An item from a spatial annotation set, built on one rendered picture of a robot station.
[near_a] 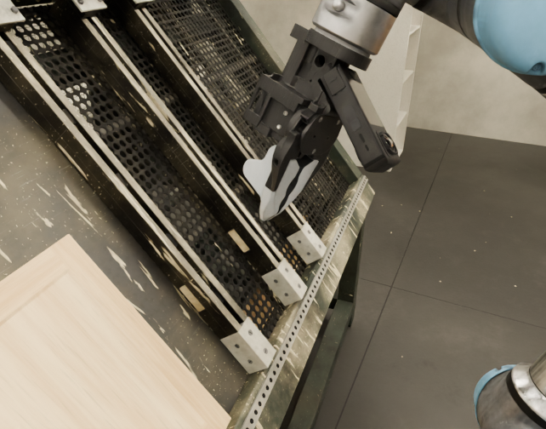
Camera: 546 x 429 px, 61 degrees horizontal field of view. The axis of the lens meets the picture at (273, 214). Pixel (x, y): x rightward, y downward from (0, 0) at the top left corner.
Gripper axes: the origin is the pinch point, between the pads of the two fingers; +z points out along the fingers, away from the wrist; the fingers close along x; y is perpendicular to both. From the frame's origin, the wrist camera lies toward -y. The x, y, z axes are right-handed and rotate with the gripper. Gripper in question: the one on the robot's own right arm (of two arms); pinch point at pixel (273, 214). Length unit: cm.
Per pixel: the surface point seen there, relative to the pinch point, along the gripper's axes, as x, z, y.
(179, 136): -50, 24, 65
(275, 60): -131, 3, 104
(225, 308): -41, 48, 21
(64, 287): -6, 45, 38
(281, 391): -51, 63, 0
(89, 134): -21, 24, 63
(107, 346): -11, 52, 25
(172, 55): -61, 8, 90
